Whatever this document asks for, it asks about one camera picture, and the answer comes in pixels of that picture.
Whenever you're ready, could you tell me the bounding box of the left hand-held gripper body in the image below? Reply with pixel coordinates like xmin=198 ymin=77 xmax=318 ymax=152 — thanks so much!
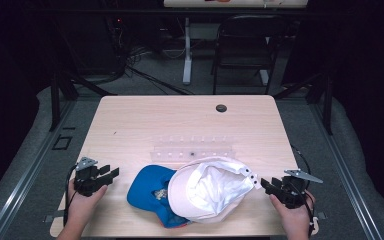
xmin=73 ymin=156 xmax=113 ymax=198

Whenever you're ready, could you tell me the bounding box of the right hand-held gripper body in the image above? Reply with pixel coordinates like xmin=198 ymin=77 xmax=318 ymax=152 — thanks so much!
xmin=278 ymin=169 xmax=324 ymax=210

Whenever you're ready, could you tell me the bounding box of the blue baseball cap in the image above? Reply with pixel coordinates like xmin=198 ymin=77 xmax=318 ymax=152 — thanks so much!
xmin=126 ymin=164 xmax=193 ymax=229

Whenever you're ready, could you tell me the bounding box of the white baseball cap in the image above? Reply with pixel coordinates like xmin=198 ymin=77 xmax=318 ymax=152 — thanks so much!
xmin=167 ymin=156 xmax=263 ymax=224

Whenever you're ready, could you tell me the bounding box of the person's right hand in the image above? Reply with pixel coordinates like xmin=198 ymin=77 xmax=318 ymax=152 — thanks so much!
xmin=269 ymin=191 xmax=316 ymax=235

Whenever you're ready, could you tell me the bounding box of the person's left hand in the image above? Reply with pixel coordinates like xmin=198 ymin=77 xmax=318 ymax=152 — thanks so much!
xmin=67 ymin=178 xmax=109 ymax=228

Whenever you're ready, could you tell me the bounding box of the black tape square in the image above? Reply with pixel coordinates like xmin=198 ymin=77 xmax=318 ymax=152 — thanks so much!
xmin=52 ymin=134 xmax=73 ymax=151

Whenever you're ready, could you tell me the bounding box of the grey tape strip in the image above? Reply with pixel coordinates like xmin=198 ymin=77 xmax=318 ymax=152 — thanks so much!
xmin=43 ymin=209 xmax=65 ymax=224

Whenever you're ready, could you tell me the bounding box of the black metal stand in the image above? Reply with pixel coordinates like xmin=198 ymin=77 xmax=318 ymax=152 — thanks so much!
xmin=273 ymin=73 xmax=334 ymax=136
xmin=48 ymin=71 xmax=118 ymax=133

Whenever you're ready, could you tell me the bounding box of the white desk leg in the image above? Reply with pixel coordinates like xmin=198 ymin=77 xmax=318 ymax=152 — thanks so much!
xmin=182 ymin=16 xmax=193 ymax=86

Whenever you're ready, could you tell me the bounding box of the black folding chair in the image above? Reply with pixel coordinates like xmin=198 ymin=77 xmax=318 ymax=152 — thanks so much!
xmin=211 ymin=14 xmax=283 ymax=96

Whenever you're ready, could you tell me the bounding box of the white desk top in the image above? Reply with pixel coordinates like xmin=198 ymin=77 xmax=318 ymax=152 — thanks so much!
xmin=163 ymin=0 xmax=309 ymax=9

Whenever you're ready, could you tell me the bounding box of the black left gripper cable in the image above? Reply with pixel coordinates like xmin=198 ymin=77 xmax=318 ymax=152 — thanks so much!
xmin=63 ymin=164 xmax=78 ymax=227

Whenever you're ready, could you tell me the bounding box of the aluminium floor rail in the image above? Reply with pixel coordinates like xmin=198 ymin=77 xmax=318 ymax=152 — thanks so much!
xmin=308 ymin=99 xmax=384 ymax=240
xmin=0 ymin=99 xmax=78 ymax=240

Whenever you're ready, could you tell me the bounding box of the bundle of black floor cables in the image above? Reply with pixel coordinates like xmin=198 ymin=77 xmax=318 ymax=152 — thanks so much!
xmin=104 ymin=16 xmax=194 ymax=96

